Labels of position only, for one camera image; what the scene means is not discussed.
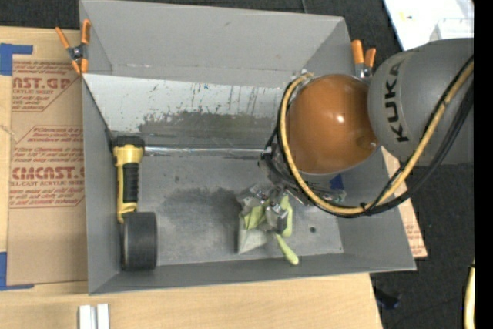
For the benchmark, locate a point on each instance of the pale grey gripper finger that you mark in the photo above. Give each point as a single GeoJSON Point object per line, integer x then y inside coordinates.
{"type": "Point", "coordinates": [262, 199]}
{"type": "Point", "coordinates": [278, 218]}

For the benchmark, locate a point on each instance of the yellow-green cloth in clear bag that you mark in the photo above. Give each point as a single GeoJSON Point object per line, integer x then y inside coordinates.
{"type": "Point", "coordinates": [251, 231]}

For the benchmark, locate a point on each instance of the grey metal bin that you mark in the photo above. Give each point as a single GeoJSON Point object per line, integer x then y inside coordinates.
{"type": "Point", "coordinates": [200, 181]}

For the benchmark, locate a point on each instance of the black tape roll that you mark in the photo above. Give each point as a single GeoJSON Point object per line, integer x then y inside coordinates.
{"type": "Point", "coordinates": [139, 240]}

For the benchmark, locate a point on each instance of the yellow and black flashlight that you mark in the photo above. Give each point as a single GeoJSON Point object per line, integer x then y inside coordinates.
{"type": "Point", "coordinates": [129, 169]}

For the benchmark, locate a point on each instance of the brown cardboard board red print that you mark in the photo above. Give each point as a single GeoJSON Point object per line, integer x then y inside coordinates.
{"type": "Point", "coordinates": [46, 235]}

